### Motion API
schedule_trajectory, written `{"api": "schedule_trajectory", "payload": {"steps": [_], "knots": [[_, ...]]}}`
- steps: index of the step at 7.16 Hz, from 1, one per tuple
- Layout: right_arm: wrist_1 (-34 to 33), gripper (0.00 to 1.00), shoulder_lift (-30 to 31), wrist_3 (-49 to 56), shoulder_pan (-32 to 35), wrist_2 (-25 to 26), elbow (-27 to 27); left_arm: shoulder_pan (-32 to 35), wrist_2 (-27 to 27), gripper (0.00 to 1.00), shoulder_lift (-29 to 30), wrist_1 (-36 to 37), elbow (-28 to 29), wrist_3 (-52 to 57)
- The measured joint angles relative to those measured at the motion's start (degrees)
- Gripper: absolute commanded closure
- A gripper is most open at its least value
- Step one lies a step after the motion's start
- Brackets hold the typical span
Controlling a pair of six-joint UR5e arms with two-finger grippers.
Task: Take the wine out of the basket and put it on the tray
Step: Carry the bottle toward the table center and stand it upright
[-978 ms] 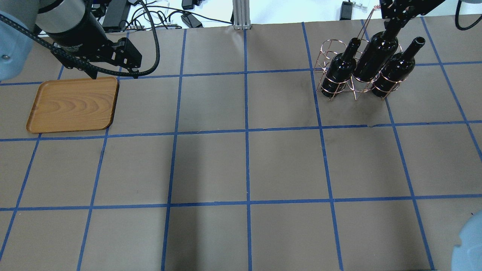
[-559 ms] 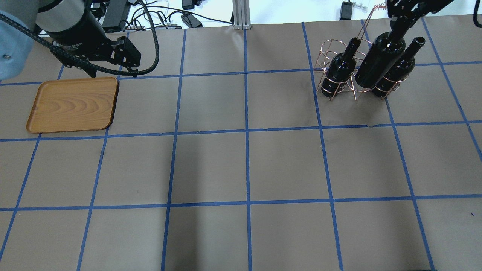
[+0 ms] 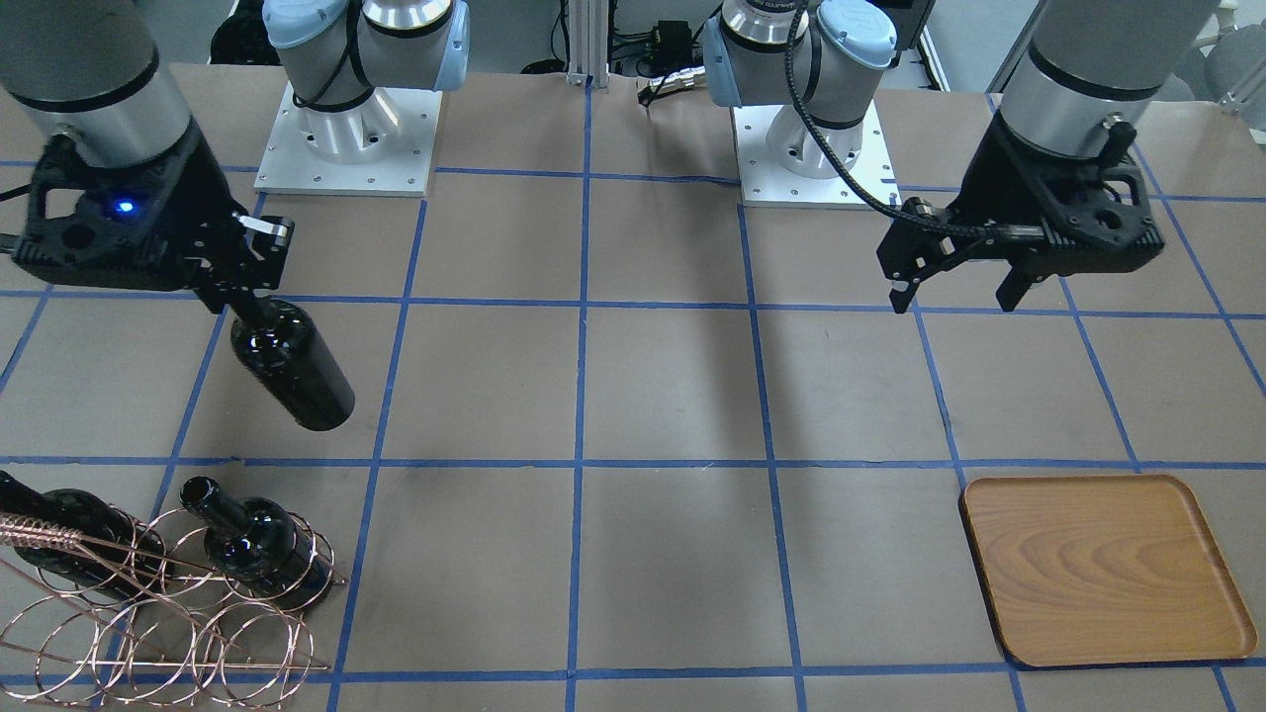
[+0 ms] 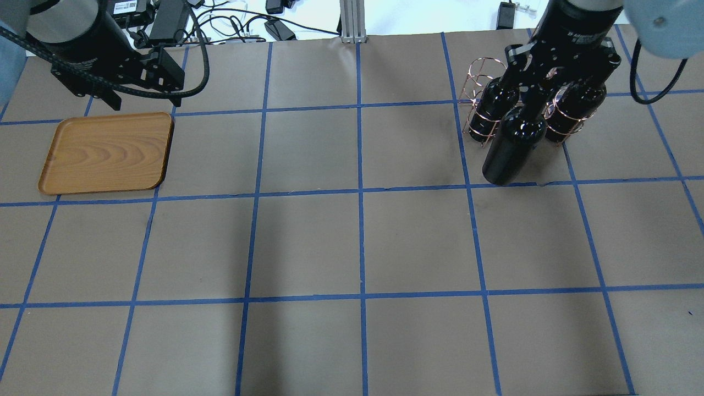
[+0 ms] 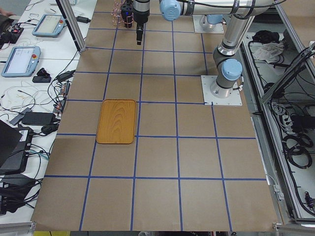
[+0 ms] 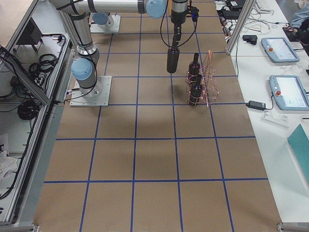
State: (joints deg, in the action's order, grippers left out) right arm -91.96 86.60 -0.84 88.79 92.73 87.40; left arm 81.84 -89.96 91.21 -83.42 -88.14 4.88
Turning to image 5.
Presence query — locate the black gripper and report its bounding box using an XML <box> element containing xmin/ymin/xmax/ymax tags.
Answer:
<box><xmin>133</xmin><ymin>0</ymin><xmax>150</xmax><ymax>45</ymax></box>

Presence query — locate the dark glass wine bottle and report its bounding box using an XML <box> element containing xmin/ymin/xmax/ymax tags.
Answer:
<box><xmin>121</xmin><ymin>0</ymin><xmax>133</xmax><ymax>28</ymax></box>

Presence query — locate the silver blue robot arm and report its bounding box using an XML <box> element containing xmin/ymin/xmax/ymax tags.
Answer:
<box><xmin>132</xmin><ymin>0</ymin><xmax>275</xmax><ymax>45</ymax></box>
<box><xmin>210</xmin><ymin>0</ymin><xmax>280</xmax><ymax>99</ymax></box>

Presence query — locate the wooden tray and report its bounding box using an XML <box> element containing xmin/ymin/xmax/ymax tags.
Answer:
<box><xmin>96</xmin><ymin>99</ymin><xmax>136</xmax><ymax>145</ymax></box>

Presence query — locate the blue teach pendant upper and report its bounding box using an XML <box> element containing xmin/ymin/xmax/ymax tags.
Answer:
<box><xmin>32</xmin><ymin>14</ymin><xmax>65</xmax><ymax>37</ymax></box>

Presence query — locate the blue teach pendant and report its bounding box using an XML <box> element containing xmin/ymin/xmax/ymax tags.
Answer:
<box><xmin>1</xmin><ymin>46</ymin><xmax>41</xmax><ymax>78</ymax></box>
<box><xmin>32</xmin><ymin>14</ymin><xmax>65</xmax><ymax>37</ymax></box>

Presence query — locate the blue teach pendant lower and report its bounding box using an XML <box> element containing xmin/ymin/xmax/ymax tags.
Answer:
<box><xmin>1</xmin><ymin>46</ymin><xmax>41</xmax><ymax>78</ymax></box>

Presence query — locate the white cloth bundle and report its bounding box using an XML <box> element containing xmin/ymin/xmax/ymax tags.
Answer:
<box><xmin>253</xmin><ymin>42</ymin><xmax>284</xmax><ymax>63</ymax></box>

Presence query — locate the black power brick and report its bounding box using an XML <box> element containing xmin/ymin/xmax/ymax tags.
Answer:
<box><xmin>22</xmin><ymin>112</ymin><xmax>56</xmax><ymax>125</ymax></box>

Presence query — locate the black laptop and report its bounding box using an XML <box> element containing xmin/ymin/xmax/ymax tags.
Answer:
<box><xmin>0</xmin><ymin>121</ymin><xmax>33</xmax><ymax>175</ymax></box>

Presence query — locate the copper wire bottle basket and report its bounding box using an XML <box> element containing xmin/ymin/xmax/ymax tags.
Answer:
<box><xmin>111</xmin><ymin>0</ymin><xmax>125</xmax><ymax>27</ymax></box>

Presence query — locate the aluminium frame post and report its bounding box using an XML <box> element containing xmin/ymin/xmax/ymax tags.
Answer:
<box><xmin>56</xmin><ymin>0</ymin><xmax>86</xmax><ymax>53</ymax></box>

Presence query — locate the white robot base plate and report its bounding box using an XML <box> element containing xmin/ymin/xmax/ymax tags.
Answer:
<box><xmin>201</xmin><ymin>75</ymin><xmax>242</xmax><ymax>106</ymax></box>

